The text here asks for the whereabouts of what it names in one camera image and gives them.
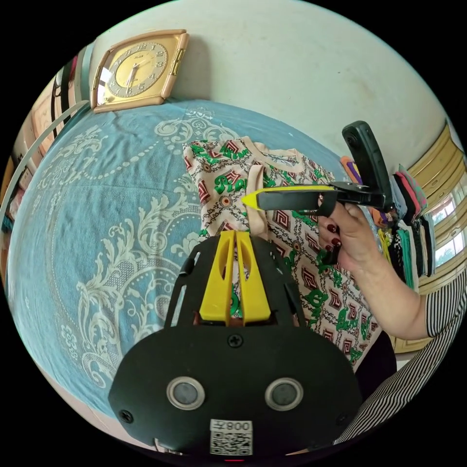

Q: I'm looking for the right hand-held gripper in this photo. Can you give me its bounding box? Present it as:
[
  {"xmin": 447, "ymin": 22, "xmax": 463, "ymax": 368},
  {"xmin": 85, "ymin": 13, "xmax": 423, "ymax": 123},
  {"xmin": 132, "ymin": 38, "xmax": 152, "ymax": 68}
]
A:
[{"xmin": 241, "ymin": 180, "xmax": 388, "ymax": 266}]

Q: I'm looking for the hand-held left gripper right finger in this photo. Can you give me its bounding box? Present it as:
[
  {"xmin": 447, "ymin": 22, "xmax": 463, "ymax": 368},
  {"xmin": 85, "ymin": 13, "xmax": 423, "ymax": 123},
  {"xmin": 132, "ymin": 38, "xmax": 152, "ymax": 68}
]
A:
[{"xmin": 235, "ymin": 231, "xmax": 272, "ymax": 326}]

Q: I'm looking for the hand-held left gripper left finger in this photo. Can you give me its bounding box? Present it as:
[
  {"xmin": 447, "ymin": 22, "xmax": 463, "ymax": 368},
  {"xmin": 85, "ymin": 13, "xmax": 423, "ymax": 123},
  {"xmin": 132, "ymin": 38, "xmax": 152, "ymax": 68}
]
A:
[{"xmin": 199, "ymin": 231, "xmax": 236, "ymax": 323}]

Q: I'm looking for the beige printed short sleeve shirt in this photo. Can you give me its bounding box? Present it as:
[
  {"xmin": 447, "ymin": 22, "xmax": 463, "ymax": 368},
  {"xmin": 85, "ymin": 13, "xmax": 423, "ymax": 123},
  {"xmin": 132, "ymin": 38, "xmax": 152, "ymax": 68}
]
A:
[{"xmin": 182, "ymin": 136, "xmax": 384, "ymax": 366}]

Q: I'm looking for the person's right forearm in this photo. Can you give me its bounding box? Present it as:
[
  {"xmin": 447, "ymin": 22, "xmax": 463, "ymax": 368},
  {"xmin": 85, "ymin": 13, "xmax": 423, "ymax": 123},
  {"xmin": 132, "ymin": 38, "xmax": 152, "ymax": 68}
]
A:
[{"xmin": 345, "ymin": 251, "xmax": 432, "ymax": 339}]

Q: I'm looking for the bed with blue printed sheet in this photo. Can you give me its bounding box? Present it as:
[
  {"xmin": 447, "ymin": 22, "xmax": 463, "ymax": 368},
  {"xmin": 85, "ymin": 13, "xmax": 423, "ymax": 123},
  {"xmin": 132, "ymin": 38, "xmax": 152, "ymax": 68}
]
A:
[{"xmin": 6, "ymin": 98, "xmax": 353, "ymax": 420}]

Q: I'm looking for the person's right hand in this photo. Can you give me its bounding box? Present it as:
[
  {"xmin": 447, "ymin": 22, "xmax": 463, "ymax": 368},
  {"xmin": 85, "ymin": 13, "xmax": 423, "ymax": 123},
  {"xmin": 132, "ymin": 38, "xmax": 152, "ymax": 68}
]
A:
[{"xmin": 318, "ymin": 202, "xmax": 384, "ymax": 273}]

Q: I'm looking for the pile of clothes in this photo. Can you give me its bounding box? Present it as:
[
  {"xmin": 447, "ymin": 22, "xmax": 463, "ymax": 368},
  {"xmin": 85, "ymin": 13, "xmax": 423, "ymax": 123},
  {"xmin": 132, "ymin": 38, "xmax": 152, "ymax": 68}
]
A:
[{"xmin": 340, "ymin": 156, "xmax": 437, "ymax": 289}]

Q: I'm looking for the gold and pink clock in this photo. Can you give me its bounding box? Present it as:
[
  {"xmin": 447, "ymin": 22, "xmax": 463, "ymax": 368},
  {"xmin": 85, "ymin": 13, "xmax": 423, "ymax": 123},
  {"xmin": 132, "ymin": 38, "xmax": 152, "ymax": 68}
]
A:
[{"xmin": 89, "ymin": 29, "xmax": 190, "ymax": 114}]

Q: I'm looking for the person's body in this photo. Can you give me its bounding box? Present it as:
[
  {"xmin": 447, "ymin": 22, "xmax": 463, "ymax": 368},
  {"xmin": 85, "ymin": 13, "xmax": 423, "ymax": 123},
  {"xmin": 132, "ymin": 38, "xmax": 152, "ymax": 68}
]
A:
[{"xmin": 333, "ymin": 268, "xmax": 467, "ymax": 448}]

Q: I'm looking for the window with yellow frame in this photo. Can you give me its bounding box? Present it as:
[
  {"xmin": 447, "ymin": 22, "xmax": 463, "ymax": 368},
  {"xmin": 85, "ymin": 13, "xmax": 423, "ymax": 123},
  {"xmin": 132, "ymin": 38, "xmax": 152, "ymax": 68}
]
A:
[{"xmin": 405, "ymin": 123, "xmax": 467, "ymax": 278}]

